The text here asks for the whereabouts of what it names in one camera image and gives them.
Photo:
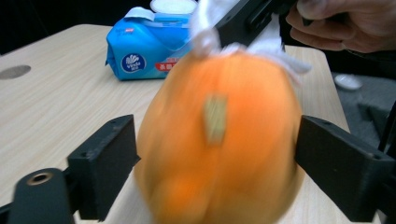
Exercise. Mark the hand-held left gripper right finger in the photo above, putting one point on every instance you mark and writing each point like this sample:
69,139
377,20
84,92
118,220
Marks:
339,168

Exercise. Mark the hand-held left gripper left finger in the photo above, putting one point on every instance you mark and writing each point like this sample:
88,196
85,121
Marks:
106,165

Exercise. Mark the white wet wipe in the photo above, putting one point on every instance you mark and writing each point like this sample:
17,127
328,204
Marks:
205,37

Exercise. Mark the blue wet wipes pack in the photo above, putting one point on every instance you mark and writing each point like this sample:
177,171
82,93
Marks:
146,46

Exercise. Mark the orange plush toy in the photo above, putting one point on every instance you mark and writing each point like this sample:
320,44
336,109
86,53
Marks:
218,140

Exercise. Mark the white round lid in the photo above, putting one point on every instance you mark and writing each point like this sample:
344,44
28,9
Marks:
172,5

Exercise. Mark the small white floor object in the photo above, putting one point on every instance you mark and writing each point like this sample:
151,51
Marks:
348,81

